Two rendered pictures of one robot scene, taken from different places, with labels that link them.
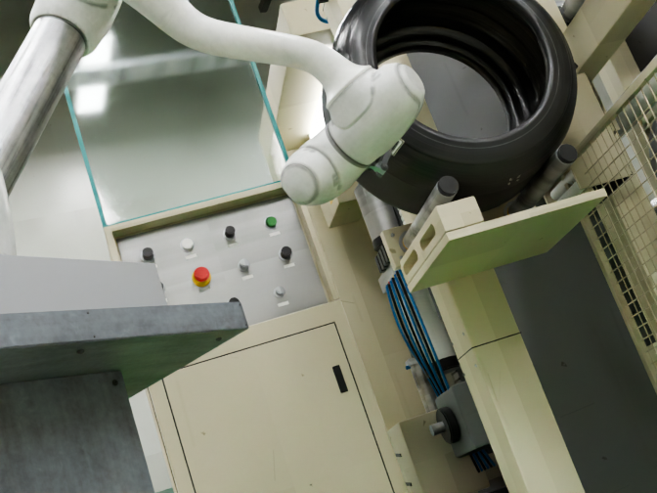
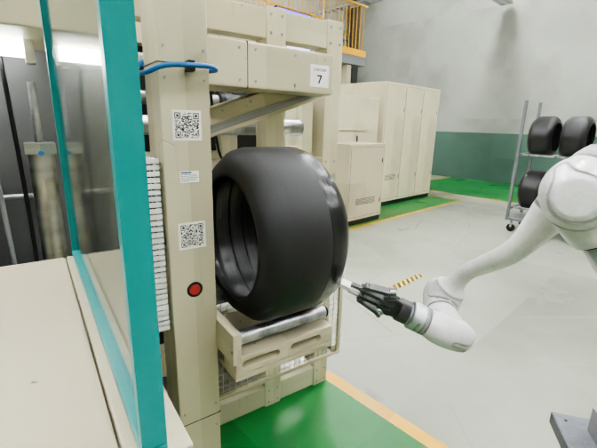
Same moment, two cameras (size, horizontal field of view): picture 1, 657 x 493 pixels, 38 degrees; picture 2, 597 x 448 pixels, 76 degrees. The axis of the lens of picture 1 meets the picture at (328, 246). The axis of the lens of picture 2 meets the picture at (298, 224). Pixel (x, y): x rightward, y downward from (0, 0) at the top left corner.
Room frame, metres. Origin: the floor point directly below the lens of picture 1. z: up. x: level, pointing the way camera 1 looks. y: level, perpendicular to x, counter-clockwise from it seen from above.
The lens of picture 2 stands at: (2.38, 0.81, 1.52)
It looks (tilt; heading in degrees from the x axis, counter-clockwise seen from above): 15 degrees down; 249
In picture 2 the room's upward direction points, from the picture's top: 1 degrees clockwise
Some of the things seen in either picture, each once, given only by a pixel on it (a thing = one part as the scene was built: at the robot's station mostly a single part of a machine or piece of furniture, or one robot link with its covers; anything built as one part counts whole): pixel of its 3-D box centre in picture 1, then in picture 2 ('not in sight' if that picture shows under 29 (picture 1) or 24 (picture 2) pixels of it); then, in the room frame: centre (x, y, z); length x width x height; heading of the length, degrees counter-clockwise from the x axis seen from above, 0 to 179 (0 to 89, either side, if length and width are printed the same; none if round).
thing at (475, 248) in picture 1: (501, 242); (259, 332); (2.08, -0.37, 0.80); 0.37 x 0.36 x 0.02; 104
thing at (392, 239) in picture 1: (462, 229); (210, 320); (2.25, -0.32, 0.90); 0.40 x 0.03 x 0.10; 104
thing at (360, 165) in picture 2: not in sight; (353, 182); (-0.60, -4.64, 0.62); 0.90 x 0.56 x 1.25; 23
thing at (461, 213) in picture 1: (438, 243); (280, 342); (2.04, -0.23, 0.83); 0.36 x 0.09 x 0.06; 14
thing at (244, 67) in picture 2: not in sight; (250, 70); (2.03, -0.69, 1.71); 0.61 x 0.25 x 0.15; 14
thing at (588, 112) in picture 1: (568, 146); not in sight; (2.38, -0.68, 1.05); 0.20 x 0.15 x 0.30; 14
